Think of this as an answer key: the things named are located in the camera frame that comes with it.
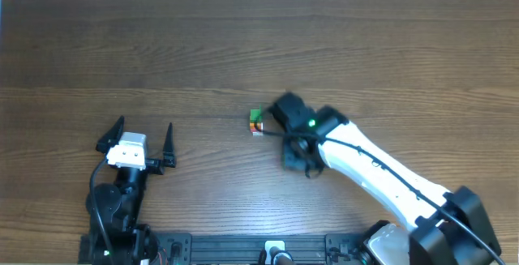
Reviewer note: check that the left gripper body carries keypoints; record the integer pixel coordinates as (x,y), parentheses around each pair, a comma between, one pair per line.
(155,165)

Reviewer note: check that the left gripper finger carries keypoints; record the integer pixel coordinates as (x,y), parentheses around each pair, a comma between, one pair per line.
(111,137)
(169,151)

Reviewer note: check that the orange cube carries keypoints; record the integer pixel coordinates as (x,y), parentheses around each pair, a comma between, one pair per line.
(254,126)

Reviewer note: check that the green cube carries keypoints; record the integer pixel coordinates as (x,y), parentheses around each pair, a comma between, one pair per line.
(255,115)

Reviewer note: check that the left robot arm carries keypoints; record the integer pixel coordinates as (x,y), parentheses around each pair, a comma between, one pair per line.
(117,208)

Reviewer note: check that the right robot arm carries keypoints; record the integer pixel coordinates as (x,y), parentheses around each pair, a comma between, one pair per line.
(373,167)

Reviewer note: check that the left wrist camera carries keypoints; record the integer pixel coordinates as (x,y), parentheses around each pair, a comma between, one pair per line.
(127,151)

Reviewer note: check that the mounting rail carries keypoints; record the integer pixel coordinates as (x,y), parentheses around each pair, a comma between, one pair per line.
(235,249)

